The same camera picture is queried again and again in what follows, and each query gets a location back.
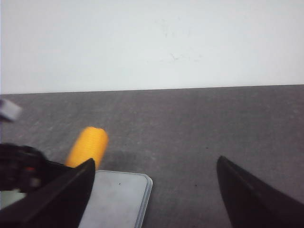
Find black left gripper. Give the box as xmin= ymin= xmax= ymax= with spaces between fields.
xmin=0 ymin=143 xmax=71 ymax=191

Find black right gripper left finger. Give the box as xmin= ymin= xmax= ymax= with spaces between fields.
xmin=0 ymin=159 xmax=95 ymax=228

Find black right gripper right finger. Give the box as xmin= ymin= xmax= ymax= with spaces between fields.
xmin=217 ymin=156 xmax=304 ymax=228

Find yellow corn cob piece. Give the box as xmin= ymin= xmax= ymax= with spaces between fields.
xmin=65 ymin=126 xmax=109 ymax=170

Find silver digital kitchen scale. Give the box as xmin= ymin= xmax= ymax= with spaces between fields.
xmin=79 ymin=170 xmax=153 ymax=228

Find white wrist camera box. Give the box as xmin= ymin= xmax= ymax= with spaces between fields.
xmin=0 ymin=99 xmax=22 ymax=122

